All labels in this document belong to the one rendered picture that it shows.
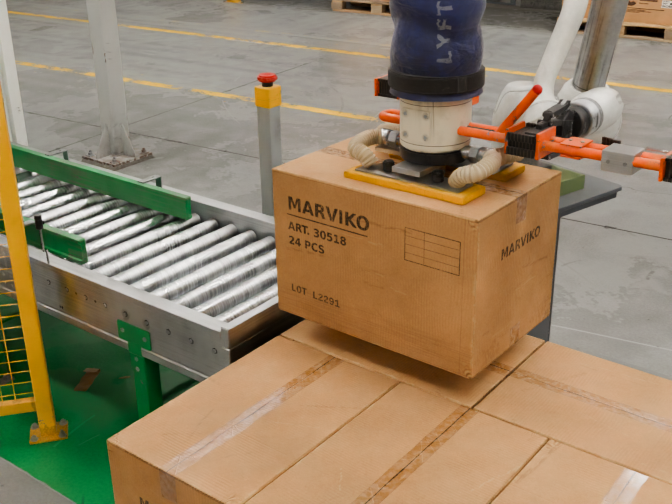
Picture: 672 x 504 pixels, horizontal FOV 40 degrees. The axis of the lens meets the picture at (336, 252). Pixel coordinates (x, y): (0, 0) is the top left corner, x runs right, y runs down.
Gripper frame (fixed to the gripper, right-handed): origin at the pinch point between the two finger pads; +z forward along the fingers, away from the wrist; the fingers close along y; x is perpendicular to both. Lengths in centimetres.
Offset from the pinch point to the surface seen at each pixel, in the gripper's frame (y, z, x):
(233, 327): 55, 32, 67
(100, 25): 30, -159, 350
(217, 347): 61, 33, 71
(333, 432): 62, 46, 23
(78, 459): 115, 44, 126
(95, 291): 59, 33, 121
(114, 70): 57, -165, 349
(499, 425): 61, 21, -6
